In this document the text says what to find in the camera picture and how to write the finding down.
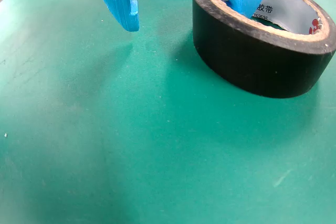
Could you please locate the black electrical tape roll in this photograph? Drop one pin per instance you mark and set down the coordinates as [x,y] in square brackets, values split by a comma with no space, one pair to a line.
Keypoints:
[262,72]

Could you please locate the green work mat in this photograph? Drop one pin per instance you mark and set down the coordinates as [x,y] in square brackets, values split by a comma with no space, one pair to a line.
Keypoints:
[131,129]

